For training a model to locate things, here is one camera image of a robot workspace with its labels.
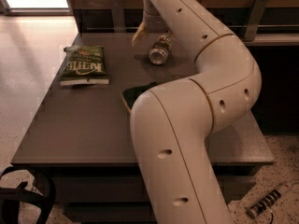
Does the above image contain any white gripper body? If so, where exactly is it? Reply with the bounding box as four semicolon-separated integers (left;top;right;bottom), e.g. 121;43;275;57
143;0;169;34

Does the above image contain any horizontal metal rail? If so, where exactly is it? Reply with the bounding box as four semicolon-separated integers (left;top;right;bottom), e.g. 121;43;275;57
84;24;299;33

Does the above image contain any green chip bag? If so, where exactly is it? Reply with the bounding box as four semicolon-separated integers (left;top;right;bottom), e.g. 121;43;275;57
60;45;109;86

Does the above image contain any right metal bracket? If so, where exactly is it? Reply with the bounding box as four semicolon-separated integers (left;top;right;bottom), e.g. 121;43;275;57
240;0;269;42

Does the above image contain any grey drawer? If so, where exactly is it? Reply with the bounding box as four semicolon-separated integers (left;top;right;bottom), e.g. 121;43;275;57
64;203;157;224
54;175;256;203

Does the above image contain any metal bracket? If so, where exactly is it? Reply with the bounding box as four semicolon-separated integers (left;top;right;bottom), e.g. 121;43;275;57
240;0;269;42
109;0;126;33

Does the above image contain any upper grey drawer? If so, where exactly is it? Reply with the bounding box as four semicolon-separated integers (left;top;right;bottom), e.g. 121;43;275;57
54;175;256;203

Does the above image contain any left metal bracket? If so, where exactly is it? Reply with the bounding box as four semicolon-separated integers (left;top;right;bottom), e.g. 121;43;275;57
109;0;126;33

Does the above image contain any lower grey drawer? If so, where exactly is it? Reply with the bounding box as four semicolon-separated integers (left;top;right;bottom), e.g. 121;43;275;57
64;203;157;224

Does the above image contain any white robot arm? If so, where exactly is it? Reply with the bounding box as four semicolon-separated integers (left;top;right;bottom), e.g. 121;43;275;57
130;0;262;224

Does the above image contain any green yellow sponge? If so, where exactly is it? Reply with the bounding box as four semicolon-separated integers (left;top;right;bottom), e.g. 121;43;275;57
121;82;157;112

